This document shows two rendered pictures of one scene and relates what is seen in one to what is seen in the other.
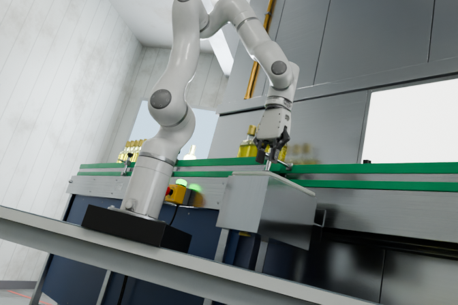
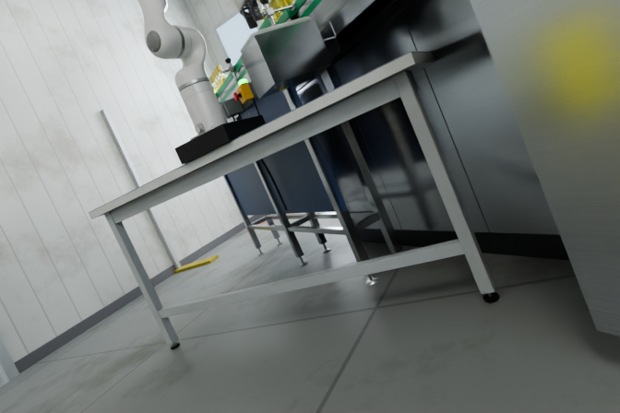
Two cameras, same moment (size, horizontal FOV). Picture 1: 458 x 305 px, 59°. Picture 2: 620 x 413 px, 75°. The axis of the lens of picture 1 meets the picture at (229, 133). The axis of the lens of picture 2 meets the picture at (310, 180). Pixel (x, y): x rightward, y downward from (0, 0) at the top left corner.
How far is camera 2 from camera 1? 0.47 m
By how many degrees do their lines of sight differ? 26
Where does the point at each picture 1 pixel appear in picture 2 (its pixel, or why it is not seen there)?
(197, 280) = (270, 142)
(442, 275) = not seen: outside the picture
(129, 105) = (210, 41)
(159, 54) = not seen: outside the picture
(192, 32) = not seen: outside the picture
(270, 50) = not seen: outside the picture
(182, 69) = (151, 3)
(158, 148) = (184, 77)
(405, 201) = not seen: outside the picture
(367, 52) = not seen: outside the picture
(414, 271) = (425, 12)
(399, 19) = not seen: outside the picture
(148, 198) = (207, 115)
